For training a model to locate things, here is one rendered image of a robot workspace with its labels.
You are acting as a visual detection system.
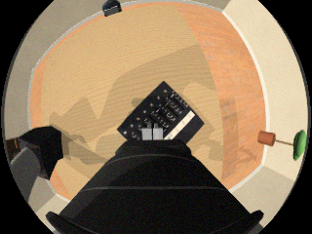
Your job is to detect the black lighting desk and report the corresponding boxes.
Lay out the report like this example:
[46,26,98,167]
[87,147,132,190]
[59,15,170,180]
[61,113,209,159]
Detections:
[116,81,205,144]

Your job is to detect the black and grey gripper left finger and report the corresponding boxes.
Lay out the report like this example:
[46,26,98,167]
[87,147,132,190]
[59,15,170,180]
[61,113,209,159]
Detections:
[142,123,153,140]

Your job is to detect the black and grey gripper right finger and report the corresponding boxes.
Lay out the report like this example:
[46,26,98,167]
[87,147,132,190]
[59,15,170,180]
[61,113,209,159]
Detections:
[153,123,163,139]

